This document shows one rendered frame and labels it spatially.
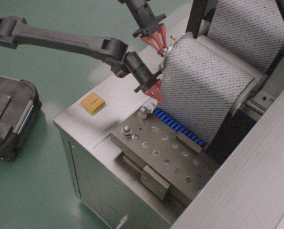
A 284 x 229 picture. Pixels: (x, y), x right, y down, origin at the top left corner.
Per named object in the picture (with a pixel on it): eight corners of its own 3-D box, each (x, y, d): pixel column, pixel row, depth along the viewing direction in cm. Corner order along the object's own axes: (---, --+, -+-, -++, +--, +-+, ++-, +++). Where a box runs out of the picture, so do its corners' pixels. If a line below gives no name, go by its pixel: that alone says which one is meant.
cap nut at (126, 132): (126, 126, 112) (126, 119, 108) (134, 132, 110) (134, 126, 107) (118, 133, 110) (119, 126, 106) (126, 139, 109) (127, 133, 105)
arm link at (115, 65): (107, 58, 104) (114, 37, 107) (93, 70, 114) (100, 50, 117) (138, 74, 109) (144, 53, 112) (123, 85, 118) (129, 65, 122)
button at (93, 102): (93, 94, 134) (93, 91, 132) (105, 104, 132) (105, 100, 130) (80, 104, 131) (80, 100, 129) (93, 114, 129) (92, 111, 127)
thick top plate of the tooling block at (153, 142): (140, 114, 122) (141, 104, 117) (229, 183, 110) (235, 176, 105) (110, 141, 115) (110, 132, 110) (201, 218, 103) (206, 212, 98)
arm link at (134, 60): (124, 54, 106) (135, 46, 109) (115, 62, 112) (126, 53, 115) (137, 71, 107) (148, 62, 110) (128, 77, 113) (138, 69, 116)
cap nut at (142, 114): (142, 108, 116) (143, 101, 112) (149, 114, 115) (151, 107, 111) (135, 114, 115) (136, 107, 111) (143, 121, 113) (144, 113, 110)
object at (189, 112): (156, 107, 119) (164, 73, 104) (209, 146, 112) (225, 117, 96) (155, 107, 119) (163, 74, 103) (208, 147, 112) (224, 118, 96)
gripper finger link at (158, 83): (151, 112, 115) (134, 91, 113) (163, 100, 118) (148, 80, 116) (160, 108, 109) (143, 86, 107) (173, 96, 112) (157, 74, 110)
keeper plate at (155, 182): (144, 177, 115) (147, 164, 106) (165, 196, 112) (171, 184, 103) (139, 182, 114) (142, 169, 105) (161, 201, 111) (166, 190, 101)
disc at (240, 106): (251, 96, 103) (269, 67, 90) (253, 97, 103) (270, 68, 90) (225, 127, 98) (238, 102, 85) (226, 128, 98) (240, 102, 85)
